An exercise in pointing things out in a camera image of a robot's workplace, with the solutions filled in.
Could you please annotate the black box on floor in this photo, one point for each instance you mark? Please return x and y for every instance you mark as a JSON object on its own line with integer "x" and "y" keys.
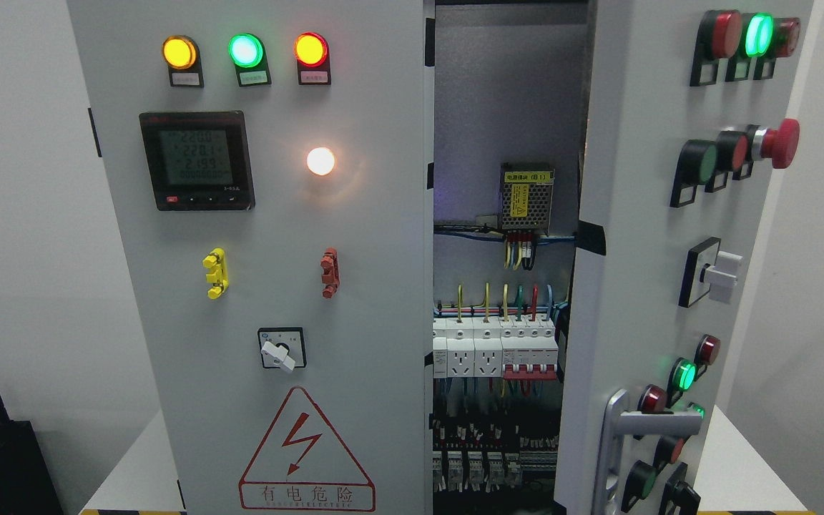
{"x": 25, "y": 483}

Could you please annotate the white rotary selector switch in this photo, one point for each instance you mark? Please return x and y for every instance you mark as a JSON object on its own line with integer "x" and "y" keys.
{"x": 282, "y": 348}

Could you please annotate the white selector switch right door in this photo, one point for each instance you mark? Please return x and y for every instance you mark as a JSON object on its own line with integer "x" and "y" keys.
{"x": 709, "y": 272}

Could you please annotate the green indicator light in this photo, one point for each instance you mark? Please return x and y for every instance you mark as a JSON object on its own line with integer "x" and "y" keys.
{"x": 248, "y": 55}

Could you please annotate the white glowing indicator light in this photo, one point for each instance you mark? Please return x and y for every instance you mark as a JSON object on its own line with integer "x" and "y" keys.
{"x": 320, "y": 161}

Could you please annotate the red electric hazard sticker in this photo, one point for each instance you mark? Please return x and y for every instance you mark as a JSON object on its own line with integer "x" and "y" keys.
{"x": 303, "y": 464}

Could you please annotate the lower relay terminal row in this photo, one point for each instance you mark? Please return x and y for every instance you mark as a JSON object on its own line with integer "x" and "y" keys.
{"x": 482, "y": 455}

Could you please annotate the red handled circuit breaker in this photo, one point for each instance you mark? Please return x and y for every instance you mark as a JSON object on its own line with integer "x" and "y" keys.
{"x": 529, "y": 351}

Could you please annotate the red emergency stop button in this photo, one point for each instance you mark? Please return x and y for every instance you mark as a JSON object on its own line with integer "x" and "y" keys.
{"x": 777, "y": 144}

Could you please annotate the metal mesh power supply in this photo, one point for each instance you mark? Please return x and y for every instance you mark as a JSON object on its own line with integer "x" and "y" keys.
{"x": 526, "y": 193}

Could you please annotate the yellow indicator light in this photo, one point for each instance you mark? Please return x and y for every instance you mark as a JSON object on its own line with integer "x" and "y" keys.
{"x": 184, "y": 63}

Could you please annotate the black digital power meter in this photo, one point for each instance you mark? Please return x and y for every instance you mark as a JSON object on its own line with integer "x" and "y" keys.
{"x": 198, "y": 161}

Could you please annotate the red terminal connector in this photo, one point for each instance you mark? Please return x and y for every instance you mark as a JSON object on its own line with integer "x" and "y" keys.
{"x": 330, "y": 277}

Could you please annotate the red indicator light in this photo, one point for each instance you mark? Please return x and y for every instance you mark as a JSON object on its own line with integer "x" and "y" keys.
{"x": 312, "y": 59}

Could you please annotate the silver door handle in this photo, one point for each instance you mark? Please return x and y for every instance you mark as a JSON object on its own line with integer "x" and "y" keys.
{"x": 617, "y": 489}

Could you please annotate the yellow terminal connector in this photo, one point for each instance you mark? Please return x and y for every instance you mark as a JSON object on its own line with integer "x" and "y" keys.
{"x": 215, "y": 263}

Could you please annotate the grey cabinet door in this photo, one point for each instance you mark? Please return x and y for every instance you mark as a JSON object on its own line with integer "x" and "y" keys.
{"x": 366, "y": 345}
{"x": 670, "y": 87}

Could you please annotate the white socket breaker row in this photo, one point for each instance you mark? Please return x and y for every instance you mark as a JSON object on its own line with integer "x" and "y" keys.
{"x": 469, "y": 347}

